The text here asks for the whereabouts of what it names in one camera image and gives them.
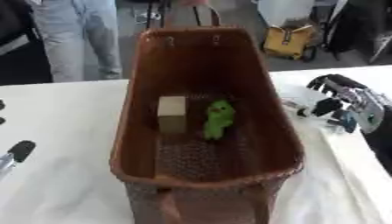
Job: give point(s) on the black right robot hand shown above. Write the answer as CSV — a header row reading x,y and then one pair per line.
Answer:
x,y
357,102

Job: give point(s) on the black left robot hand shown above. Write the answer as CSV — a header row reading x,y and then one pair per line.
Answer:
x,y
20,150

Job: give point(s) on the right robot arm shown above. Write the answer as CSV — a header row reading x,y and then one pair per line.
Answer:
x,y
383,140

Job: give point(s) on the white box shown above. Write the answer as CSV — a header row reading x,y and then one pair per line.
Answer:
x,y
283,11

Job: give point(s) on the black chair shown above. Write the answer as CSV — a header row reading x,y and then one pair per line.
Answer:
x,y
357,26

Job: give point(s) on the yellow bag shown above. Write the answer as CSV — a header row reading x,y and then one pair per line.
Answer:
x,y
287,40

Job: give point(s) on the brown woven basket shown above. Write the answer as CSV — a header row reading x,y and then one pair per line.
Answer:
x,y
138,116

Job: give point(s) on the green soft toy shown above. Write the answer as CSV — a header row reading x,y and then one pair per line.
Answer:
x,y
218,119

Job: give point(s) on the tan wooden block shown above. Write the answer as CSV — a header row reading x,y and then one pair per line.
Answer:
x,y
171,112

